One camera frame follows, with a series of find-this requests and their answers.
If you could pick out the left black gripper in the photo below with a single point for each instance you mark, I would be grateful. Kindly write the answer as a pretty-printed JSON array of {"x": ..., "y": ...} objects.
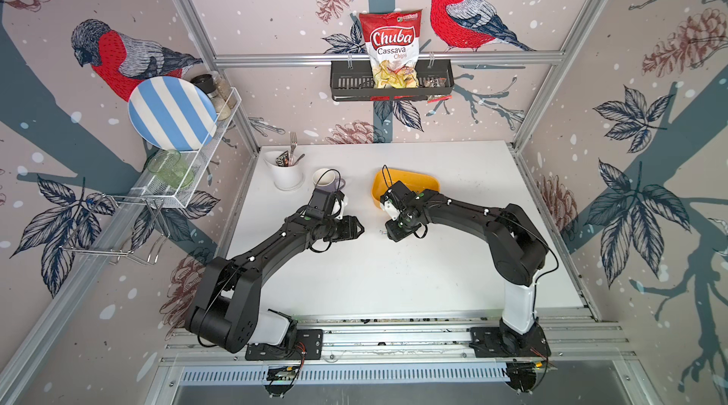
[{"x": 350, "y": 228}]

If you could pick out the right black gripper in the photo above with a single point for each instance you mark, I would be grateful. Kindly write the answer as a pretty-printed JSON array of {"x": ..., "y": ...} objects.
[{"x": 393, "y": 235}]

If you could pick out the yellow plastic storage box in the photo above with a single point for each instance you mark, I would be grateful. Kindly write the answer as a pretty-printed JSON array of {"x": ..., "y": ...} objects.
[{"x": 414, "y": 181}]

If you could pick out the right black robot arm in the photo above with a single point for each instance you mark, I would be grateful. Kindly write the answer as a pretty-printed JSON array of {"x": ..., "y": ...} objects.
[{"x": 517, "y": 249}]

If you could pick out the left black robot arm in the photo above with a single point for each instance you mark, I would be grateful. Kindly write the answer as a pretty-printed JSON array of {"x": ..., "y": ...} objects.
[{"x": 226, "y": 306}]

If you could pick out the purple grey mug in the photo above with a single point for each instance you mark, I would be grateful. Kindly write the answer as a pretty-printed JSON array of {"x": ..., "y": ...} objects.
[{"x": 328, "y": 179}]

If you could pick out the white utensil holder cup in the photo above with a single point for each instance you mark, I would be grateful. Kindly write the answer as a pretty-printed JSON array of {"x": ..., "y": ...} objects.
[{"x": 285, "y": 178}]

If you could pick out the metal fork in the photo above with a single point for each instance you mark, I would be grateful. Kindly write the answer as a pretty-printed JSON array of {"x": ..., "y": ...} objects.
[{"x": 292, "y": 148}]

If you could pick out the red Chuba chips bag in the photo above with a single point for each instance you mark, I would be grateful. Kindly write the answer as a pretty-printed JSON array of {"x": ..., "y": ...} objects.
[{"x": 392, "y": 43}]

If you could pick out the green glass bowl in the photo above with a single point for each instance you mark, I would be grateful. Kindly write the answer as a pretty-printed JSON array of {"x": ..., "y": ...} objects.
[{"x": 170, "y": 167}]

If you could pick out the black lid spice jar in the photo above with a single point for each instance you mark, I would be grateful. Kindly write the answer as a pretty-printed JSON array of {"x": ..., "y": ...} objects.
[{"x": 205, "y": 82}]

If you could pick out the blue white striped plate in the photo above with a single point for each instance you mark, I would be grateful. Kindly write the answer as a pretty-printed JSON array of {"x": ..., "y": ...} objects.
[{"x": 172, "y": 114}]

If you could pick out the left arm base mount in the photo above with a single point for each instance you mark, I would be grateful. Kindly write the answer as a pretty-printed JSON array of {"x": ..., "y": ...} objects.
[{"x": 277, "y": 338}]

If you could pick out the black wire wall basket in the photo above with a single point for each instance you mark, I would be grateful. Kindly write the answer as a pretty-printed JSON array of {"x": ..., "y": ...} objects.
[{"x": 359, "y": 82}]

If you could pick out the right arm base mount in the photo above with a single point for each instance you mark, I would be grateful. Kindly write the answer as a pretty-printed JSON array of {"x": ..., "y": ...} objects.
[{"x": 506, "y": 342}]

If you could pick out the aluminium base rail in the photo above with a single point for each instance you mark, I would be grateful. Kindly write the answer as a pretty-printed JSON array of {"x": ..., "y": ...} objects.
[{"x": 392, "y": 352}]

